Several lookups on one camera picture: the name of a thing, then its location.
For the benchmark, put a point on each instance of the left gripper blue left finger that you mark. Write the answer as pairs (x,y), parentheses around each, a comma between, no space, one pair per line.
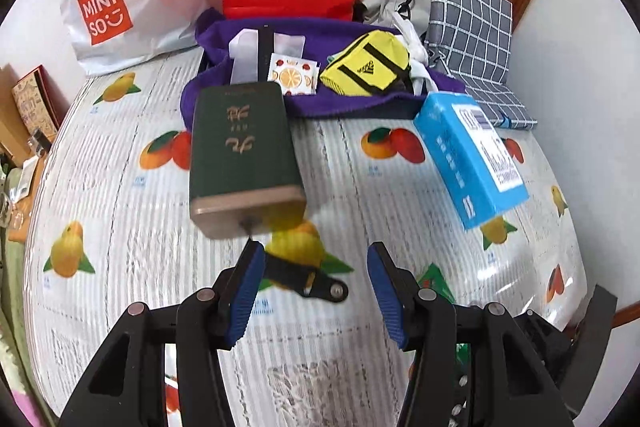
(125,383)

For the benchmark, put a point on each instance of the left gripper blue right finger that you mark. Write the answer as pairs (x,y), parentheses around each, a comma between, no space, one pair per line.
(509,385)

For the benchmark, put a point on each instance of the white tissue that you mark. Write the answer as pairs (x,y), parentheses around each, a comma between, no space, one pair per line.
(412,51)

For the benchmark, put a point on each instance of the yellow Adidas pouch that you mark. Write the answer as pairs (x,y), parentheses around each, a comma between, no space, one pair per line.
(375,64)

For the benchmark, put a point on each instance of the fruit print wipes packet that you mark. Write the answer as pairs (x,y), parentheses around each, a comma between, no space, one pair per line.
(295,76)

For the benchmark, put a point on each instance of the white sponge block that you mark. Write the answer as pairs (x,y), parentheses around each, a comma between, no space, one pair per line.
(251,51)

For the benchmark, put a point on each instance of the black watch strap long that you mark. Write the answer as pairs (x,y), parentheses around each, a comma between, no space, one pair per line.
(265,49)

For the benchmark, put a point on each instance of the green snack sachet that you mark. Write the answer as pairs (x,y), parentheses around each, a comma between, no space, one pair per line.
(434,290)

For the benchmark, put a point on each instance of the white and mint sock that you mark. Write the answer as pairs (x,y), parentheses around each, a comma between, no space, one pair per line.
(336,56)

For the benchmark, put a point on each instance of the panda print bedding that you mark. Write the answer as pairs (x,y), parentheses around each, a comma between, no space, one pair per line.
(15,360)

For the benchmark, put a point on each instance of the fruit print tablecloth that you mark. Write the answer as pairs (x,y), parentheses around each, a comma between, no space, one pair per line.
(112,226)

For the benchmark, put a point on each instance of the blue tissue box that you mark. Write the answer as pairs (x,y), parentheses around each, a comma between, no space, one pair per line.
(480,176)

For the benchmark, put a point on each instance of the dark green gold box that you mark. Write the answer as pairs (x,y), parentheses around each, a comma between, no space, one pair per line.
(244,176)

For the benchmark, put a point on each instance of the wooden bedside table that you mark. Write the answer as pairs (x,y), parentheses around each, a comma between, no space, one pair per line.
(22,149)

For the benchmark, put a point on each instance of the patterned hardcover book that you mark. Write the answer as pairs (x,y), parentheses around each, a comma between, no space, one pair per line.
(34,104)

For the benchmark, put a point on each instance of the purple fleece cloth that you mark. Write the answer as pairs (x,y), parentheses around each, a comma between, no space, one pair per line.
(323,68)

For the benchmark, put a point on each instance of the grey checked folded cushion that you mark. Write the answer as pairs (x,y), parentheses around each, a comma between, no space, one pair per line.
(470,40)

